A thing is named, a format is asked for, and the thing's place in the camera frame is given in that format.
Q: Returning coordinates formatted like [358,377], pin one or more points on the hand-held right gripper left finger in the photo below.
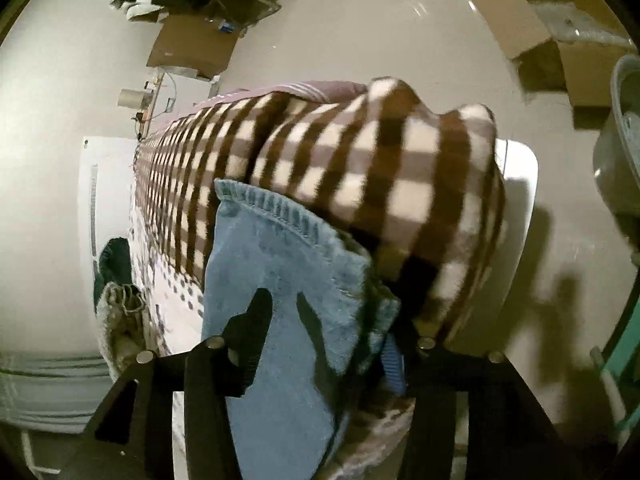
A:
[250,325]

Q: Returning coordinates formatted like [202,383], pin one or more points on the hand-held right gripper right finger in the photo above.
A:
[395,365]

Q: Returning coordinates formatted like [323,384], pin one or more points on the blue denim pants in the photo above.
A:
[280,270]

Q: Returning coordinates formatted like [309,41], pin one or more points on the white patterned bed sheet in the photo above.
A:
[170,310]

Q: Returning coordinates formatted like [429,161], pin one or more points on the beige knitted cloth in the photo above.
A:
[117,325]

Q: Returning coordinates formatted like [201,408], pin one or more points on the dark green cloth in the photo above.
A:
[116,262]

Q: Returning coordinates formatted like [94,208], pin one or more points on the brown checked blanket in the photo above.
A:
[350,175]

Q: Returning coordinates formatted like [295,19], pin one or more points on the white air conditioner unit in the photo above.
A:
[55,380]

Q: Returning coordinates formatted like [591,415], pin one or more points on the flat cardboard sheet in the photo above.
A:
[192,45]

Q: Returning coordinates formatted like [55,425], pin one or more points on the grey plastic basin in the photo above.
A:
[620,130]

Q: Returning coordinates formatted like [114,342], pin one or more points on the open cardboard box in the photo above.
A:
[540,25]

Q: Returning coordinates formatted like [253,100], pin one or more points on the white bed frame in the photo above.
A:
[500,280]

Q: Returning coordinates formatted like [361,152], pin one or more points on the teal chair frame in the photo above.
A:
[622,360]

